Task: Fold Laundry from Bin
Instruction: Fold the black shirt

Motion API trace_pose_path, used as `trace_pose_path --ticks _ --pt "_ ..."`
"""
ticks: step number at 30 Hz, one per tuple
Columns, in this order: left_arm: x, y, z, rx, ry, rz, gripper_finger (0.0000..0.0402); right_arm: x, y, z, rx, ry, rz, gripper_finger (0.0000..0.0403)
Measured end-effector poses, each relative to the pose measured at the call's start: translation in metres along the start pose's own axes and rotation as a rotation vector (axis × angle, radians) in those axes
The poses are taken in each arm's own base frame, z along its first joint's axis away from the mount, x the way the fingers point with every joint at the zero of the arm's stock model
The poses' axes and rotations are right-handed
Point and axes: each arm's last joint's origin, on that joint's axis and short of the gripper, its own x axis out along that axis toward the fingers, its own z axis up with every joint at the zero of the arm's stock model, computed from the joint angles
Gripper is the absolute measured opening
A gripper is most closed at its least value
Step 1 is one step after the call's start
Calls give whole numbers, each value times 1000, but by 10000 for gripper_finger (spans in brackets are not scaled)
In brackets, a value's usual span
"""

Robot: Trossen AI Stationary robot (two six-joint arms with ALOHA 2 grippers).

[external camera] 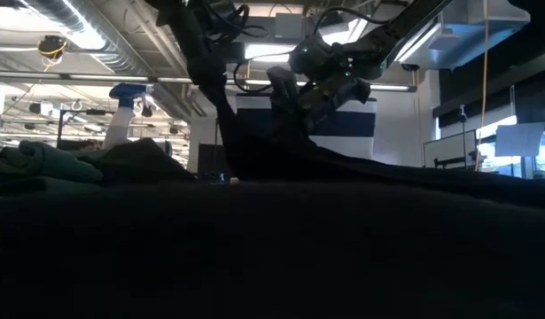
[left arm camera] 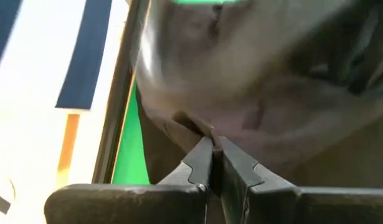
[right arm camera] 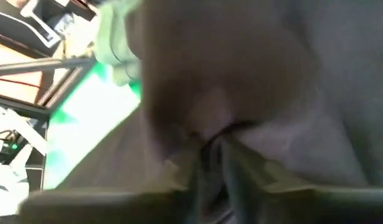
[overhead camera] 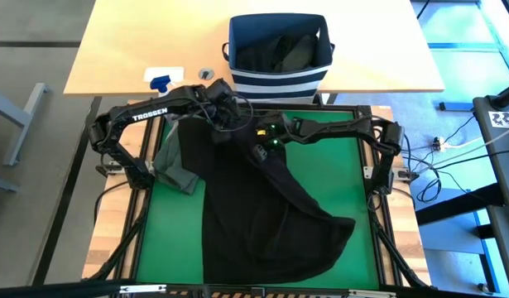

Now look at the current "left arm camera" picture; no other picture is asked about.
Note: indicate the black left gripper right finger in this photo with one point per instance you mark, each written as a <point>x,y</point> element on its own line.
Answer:
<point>287,207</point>

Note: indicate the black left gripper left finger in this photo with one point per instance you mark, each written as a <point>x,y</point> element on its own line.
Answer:
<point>125,205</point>

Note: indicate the black garment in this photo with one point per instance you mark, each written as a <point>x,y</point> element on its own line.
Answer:
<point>256,77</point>

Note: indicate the navy white striped laundry bin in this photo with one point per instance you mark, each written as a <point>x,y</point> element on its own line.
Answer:
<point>38,46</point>

